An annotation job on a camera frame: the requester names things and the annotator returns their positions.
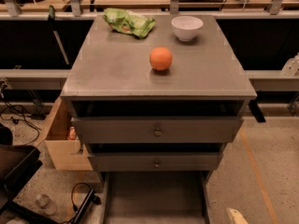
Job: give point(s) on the white bowl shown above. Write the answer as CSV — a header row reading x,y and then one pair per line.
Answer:
x,y
186,28

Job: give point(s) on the orange fruit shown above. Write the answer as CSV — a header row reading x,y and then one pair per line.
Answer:
x,y
160,58

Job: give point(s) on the green handled tool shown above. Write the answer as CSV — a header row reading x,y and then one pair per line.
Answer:
x,y
51,19

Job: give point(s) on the metal frame rail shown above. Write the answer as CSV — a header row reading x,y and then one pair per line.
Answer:
x,y
32,79

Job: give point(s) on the grey drawer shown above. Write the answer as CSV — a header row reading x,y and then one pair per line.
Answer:
x,y
113,131
155,161
155,198

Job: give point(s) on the grey top drawer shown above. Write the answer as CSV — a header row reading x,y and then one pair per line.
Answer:
x,y
113,131

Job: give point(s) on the wooden box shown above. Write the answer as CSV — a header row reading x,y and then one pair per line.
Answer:
x,y
65,154

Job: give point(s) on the black office chair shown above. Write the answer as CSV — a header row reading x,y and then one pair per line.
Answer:
x,y
17,166

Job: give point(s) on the clear plastic bottle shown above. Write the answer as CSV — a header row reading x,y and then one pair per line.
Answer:
x,y
45,203

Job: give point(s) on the red can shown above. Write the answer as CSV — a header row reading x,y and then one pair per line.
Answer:
x,y
71,134

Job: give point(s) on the green chip bag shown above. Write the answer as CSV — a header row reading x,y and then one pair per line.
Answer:
x,y
127,22

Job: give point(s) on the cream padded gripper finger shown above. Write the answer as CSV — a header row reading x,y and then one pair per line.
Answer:
x,y
236,217

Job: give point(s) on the grey drawer cabinet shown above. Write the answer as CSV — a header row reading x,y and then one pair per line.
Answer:
x,y
112,78

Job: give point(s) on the grey bottom drawer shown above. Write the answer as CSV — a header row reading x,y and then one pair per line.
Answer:
x,y
155,198

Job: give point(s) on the grey middle drawer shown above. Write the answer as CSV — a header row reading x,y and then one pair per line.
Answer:
x,y
155,161

